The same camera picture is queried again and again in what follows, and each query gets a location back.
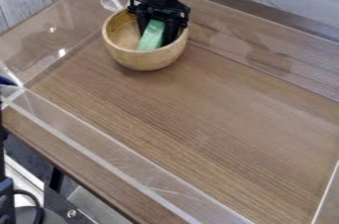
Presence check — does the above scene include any brown wooden bowl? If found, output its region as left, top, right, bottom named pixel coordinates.
left=101, top=9, right=189, bottom=71

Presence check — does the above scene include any green rectangular block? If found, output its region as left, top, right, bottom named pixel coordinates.
left=137, top=10, right=179, bottom=51

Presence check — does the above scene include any black table leg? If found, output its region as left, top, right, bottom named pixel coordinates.
left=49, top=168, right=64, bottom=193

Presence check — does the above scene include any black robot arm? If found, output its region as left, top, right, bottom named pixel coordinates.
left=127, top=0, right=191, bottom=51

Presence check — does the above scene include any black cable loop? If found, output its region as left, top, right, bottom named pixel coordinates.
left=8, top=189, right=45, bottom=224

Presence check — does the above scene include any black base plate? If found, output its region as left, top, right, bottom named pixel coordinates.
left=44, top=187, right=96, bottom=224

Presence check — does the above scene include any clear acrylic tray wall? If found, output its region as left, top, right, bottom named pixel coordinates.
left=0, top=0, right=339, bottom=224

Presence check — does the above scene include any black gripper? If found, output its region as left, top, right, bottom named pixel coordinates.
left=127, top=0, right=191, bottom=46

